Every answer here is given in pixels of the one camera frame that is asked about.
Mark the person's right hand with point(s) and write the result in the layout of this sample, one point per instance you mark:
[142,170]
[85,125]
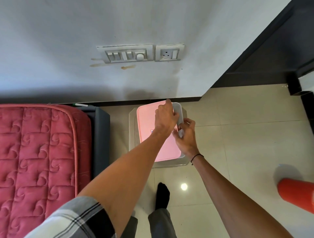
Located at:
[187,139]

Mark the person's left hand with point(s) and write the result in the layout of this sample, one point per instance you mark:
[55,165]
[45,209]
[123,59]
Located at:
[165,121]

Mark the person's left fingers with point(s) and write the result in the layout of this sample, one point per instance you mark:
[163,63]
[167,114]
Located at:
[168,103]

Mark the person's right thumb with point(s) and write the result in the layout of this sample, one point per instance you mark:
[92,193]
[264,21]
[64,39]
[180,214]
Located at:
[189,122]

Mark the translucent white storage box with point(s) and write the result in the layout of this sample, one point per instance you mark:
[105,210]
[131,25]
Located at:
[178,110]

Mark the pink plastic lid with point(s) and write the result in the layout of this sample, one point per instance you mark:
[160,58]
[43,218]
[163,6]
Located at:
[147,127]

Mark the person's right forearm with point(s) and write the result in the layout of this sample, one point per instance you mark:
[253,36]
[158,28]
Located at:
[228,198]

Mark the person's left forearm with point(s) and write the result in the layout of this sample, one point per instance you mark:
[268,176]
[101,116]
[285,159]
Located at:
[130,171]

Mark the black wrist band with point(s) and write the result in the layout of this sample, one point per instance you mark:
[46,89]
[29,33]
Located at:
[197,157]

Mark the grey plastic stool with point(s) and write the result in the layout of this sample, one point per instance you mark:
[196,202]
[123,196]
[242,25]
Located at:
[132,127]

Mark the black sock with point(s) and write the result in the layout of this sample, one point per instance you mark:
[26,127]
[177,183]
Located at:
[162,196]

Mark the grey trousers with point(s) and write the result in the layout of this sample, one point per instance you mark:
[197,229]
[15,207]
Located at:
[159,224]

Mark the orange cylinder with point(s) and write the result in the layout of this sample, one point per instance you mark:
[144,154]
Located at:
[298,193]

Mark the red quilted mattress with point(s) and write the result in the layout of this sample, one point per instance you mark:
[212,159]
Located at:
[36,159]

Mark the plaid shirt sleeve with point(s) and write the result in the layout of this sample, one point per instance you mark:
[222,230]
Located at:
[73,220]

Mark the white wall socket panel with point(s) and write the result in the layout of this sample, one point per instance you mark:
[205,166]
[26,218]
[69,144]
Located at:
[169,52]

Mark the white wall switch panel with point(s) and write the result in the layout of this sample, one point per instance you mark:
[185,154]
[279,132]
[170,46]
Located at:
[125,54]

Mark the grey bed frame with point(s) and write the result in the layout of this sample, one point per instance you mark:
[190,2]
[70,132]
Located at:
[101,137]

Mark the dark door frame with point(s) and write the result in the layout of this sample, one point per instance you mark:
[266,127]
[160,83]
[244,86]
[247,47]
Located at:
[269,54]

